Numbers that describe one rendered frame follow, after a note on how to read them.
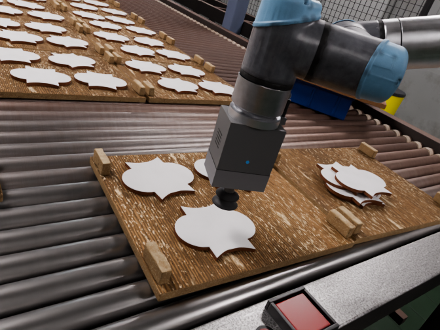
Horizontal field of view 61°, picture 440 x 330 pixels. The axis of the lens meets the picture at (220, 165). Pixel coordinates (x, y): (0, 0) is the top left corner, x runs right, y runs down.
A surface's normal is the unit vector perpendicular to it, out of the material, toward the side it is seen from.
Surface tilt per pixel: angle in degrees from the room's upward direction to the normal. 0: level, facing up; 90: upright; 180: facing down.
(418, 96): 90
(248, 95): 90
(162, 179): 0
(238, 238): 0
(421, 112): 90
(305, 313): 0
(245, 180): 90
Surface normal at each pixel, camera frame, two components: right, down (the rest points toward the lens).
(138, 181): 0.26, -0.85
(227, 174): 0.21, 0.51
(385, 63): -0.02, 0.04
